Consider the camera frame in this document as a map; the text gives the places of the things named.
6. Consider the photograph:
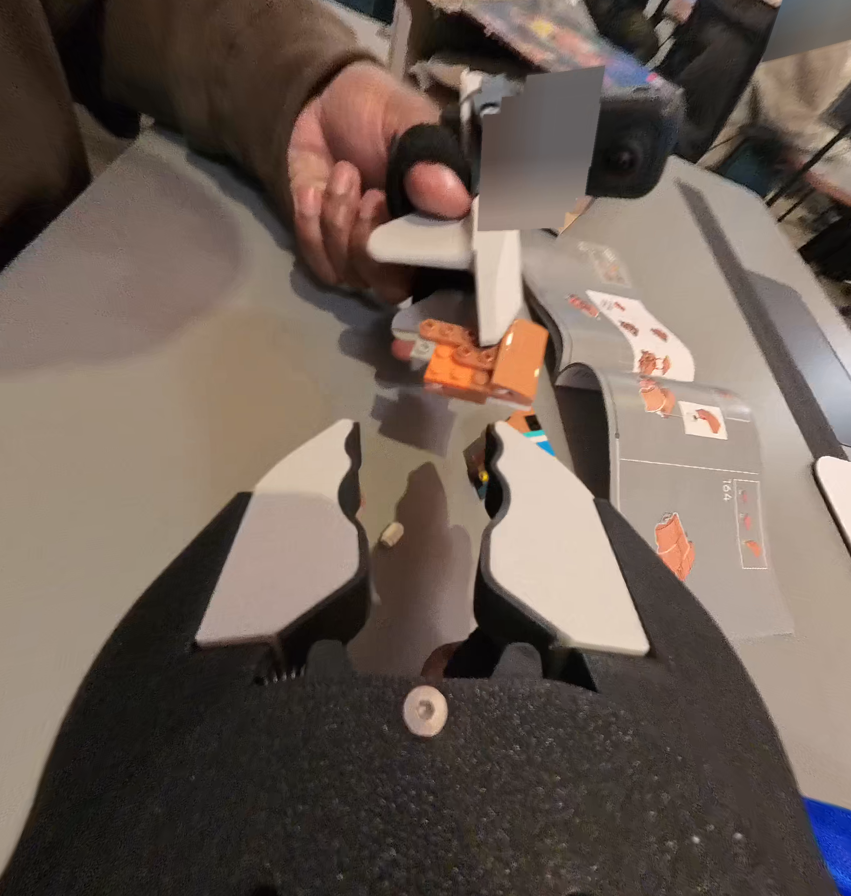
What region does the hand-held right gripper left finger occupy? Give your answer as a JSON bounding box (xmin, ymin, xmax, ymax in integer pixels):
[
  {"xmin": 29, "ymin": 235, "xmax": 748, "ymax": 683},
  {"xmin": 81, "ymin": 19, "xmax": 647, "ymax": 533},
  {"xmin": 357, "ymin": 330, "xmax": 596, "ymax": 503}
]
[{"xmin": 194, "ymin": 418, "xmax": 372, "ymax": 651}]

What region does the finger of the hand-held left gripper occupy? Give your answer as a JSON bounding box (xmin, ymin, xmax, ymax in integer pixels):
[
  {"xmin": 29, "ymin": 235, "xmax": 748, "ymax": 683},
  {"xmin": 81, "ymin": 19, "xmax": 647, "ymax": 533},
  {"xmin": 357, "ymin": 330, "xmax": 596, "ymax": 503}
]
[{"xmin": 471, "ymin": 196, "xmax": 526, "ymax": 349}]

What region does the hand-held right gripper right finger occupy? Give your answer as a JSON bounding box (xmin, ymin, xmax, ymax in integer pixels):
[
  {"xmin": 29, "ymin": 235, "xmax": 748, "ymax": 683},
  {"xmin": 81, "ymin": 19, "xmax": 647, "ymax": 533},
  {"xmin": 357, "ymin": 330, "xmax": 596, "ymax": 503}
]
[{"xmin": 474, "ymin": 420, "xmax": 652, "ymax": 658}]

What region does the brown brick assembly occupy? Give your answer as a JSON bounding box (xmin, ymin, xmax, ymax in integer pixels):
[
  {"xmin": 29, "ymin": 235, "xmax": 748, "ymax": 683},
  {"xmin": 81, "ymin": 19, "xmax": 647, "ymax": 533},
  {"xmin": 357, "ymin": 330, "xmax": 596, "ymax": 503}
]
[{"xmin": 410, "ymin": 317, "xmax": 550, "ymax": 412}]

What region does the person's left forearm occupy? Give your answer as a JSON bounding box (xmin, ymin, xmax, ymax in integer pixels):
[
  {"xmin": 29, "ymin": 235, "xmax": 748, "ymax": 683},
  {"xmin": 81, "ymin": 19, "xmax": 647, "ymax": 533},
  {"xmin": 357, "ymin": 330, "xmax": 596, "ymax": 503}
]
[{"xmin": 40, "ymin": 0, "xmax": 377, "ymax": 232}]

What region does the person's left hand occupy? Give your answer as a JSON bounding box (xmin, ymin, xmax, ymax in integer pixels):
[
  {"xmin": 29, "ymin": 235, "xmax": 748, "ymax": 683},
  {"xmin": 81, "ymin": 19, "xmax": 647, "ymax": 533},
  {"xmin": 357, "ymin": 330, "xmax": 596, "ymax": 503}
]
[{"xmin": 288, "ymin": 62, "xmax": 473, "ymax": 303}]

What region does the grey instruction booklet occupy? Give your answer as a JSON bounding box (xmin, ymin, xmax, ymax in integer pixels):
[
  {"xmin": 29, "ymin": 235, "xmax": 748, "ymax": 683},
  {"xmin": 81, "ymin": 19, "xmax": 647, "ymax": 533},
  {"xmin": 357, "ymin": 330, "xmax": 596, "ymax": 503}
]
[{"xmin": 523, "ymin": 231, "xmax": 796, "ymax": 639}]

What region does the colourful brick assembly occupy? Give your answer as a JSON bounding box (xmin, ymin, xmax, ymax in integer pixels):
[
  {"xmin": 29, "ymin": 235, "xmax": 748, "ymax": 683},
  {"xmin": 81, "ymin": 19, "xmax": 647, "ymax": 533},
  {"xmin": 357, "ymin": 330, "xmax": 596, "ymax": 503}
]
[{"xmin": 462, "ymin": 409, "xmax": 558, "ymax": 501}]

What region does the colourful cardboard box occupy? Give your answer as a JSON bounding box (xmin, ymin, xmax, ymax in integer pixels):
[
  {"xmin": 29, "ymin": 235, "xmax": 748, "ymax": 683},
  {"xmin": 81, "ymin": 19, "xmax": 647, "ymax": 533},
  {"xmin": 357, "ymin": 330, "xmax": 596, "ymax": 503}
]
[{"xmin": 390, "ymin": 0, "xmax": 668, "ymax": 95}]

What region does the small blue plastic bin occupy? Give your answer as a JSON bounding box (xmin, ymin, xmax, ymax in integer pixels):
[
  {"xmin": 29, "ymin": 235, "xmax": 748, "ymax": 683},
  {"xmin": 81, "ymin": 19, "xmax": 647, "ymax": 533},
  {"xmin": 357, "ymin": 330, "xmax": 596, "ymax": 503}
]
[{"xmin": 802, "ymin": 797, "xmax": 851, "ymax": 896}]

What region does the person's brown hoodie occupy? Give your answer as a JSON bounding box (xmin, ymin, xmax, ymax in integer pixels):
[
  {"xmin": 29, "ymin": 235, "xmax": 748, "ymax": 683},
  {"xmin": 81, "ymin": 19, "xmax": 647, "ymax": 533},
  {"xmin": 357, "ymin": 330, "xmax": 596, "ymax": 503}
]
[{"xmin": 0, "ymin": 0, "xmax": 90, "ymax": 281}]

